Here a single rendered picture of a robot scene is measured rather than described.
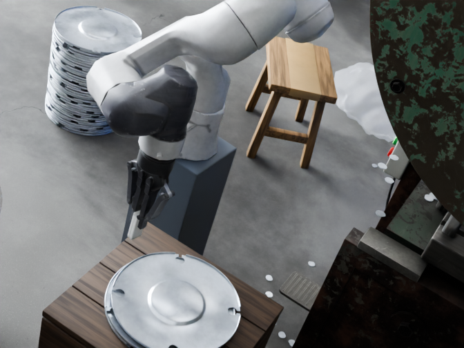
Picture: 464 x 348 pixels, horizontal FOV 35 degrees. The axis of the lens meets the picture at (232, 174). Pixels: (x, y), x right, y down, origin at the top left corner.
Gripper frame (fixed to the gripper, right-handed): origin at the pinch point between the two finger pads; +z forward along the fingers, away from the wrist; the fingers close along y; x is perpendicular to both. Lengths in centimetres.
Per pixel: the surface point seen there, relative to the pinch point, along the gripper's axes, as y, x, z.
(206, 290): 15.6, 11.2, 12.4
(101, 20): -92, 65, 10
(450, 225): 49, 35, -25
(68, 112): -83, 50, 38
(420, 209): 40, 45, -17
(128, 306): 9.3, -6.5, 13.6
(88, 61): -79, 50, 16
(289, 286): 18, 49, 30
